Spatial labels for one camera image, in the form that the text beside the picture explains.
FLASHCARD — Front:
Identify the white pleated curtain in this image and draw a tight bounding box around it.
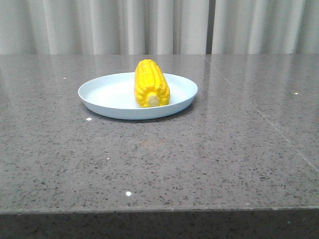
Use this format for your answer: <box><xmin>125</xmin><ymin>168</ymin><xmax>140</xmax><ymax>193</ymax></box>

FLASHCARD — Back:
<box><xmin>0</xmin><ymin>0</ymin><xmax>319</xmax><ymax>55</ymax></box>

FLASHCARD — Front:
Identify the yellow toy corn cob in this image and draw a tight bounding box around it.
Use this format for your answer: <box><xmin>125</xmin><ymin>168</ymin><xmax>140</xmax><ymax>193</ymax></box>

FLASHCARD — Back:
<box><xmin>135</xmin><ymin>59</ymin><xmax>170</xmax><ymax>108</ymax></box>

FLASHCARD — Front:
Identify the light blue round plate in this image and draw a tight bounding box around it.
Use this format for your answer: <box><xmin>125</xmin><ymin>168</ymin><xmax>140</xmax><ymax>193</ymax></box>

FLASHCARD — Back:
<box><xmin>78</xmin><ymin>72</ymin><xmax>198</xmax><ymax>120</ymax></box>

